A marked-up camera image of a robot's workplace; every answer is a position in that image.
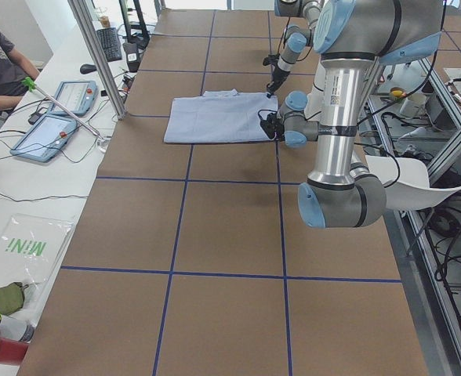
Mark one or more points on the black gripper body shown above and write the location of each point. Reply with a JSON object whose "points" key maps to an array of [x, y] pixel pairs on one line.
{"points": [[274, 129], [277, 77]]}

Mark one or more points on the blue striped button shirt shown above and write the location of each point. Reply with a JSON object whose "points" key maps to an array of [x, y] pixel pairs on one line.
{"points": [[219, 117]]}

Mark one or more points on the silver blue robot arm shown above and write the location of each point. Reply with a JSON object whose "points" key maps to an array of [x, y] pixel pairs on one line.
{"points": [[349, 37], [294, 39]]}

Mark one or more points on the white plastic chair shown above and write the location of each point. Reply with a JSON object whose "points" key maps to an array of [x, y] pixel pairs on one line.
{"points": [[412, 191]]}

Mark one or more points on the black keyboard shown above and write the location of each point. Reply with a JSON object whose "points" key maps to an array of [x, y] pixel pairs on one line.
{"points": [[110, 43]]}

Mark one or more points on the black computer mouse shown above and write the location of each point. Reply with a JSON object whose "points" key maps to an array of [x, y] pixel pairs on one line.
{"points": [[87, 68]]}

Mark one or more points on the upper blue teach pendant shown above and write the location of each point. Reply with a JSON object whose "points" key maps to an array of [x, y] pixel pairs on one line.
{"points": [[77, 96]]}

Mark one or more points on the blue teach pendant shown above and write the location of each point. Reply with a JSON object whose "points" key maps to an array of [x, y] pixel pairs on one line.
{"points": [[45, 138], [77, 96]]}

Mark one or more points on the lower blue teach pendant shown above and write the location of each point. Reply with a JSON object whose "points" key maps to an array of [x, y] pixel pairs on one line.
{"points": [[45, 138]]}

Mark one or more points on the metal rod green clip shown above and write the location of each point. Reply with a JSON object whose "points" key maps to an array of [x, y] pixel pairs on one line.
{"points": [[31, 85]]}

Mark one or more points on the seated person grey shirt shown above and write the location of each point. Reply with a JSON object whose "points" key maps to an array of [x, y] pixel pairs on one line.
{"points": [[14, 68]]}

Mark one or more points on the clear bag green lettering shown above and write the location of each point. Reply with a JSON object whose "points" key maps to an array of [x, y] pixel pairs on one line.
{"points": [[30, 247]]}

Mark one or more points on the olive green cloth pouch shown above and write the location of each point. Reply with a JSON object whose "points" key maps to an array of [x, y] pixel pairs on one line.
{"points": [[12, 298]]}

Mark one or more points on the red cylinder bottle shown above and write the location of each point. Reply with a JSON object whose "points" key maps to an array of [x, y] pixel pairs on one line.
{"points": [[12, 352]]}

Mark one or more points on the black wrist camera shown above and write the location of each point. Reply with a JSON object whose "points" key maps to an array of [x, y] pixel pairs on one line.
{"points": [[271, 60], [269, 123]]}

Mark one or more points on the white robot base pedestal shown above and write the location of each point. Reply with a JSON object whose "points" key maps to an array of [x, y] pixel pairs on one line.
{"points": [[316, 110]]}

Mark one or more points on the grey aluminium camera post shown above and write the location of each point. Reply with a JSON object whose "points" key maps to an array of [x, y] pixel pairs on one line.
{"points": [[84, 21]]}

